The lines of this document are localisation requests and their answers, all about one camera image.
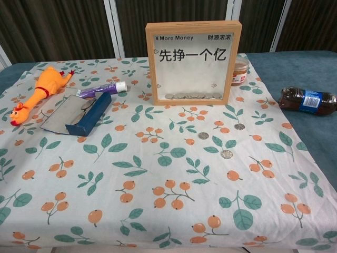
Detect white partition frame post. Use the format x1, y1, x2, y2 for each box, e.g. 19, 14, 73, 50
0, 44, 13, 70
223, 0, 242, 24
103, 0, 126, 58
270, 0, 290, 53

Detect floral print tablecloth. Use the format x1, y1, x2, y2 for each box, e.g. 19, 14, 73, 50
0, 53, 337, 250

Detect blue glasses case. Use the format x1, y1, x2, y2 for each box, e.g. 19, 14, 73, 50
39, 91, 112, 137

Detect thin-framed eyeglasses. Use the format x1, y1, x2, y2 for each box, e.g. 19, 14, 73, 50
70, 99, 98, 125

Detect cola bottle with blue label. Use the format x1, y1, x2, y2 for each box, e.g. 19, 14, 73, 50
279, 86, 337, 117

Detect orange rubber chicken toy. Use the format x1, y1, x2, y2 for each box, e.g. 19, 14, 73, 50
9, 66, 76, 127

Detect clear jar with orange contents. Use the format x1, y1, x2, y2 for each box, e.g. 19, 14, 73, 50
231, 54, 250, 87

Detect purple toothpaste tube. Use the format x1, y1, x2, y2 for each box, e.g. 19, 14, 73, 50
76, 81, 128, 99

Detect wooden money box frame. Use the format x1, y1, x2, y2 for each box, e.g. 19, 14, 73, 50
145, 22, 242, 106

